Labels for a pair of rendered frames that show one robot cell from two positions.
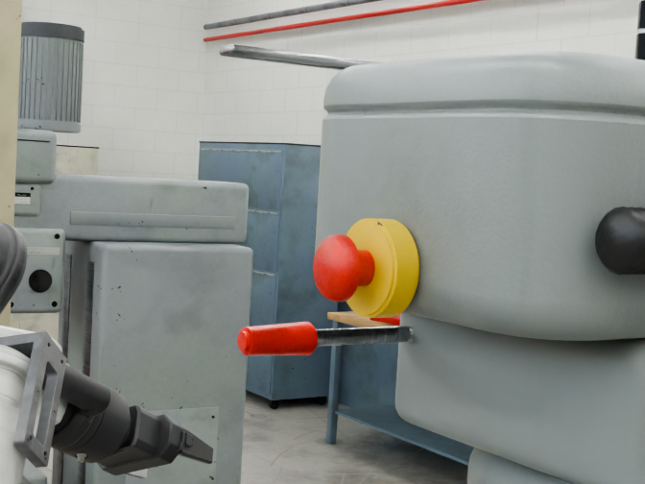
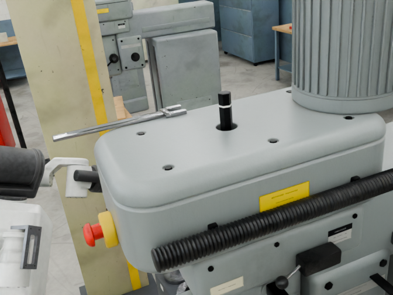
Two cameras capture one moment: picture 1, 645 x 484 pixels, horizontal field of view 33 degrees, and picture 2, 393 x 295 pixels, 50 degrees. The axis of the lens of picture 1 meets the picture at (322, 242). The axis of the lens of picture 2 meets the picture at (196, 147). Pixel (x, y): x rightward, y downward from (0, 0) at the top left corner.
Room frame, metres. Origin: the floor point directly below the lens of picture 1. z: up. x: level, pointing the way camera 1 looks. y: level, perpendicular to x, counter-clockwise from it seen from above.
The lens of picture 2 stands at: (0.12, -0.33, 2.17)
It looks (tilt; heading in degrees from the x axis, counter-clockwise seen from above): 25 degrees down; 14
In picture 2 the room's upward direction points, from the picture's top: 6 degrees counter-clockwise
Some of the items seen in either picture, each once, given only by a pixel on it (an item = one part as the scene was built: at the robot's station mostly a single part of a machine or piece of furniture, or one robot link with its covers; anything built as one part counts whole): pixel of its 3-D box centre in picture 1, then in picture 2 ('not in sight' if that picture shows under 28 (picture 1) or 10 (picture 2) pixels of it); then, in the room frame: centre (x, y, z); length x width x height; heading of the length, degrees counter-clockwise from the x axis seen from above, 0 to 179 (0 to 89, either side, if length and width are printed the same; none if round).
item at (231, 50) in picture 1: (373, 67); (120, 123); (0.79, -0.03, 1.89); 0.24 x 0.04 x 0.01; 123
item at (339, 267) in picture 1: (346, 268); (94, 233); (0.64, -0.01, 1.76); 0.04 x 0.03 x 0.04; 34
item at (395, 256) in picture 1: (377, 268); (107, 229); (0.65, -0.03, 1.76); 0.06 x 0.02 x 0.06; 34
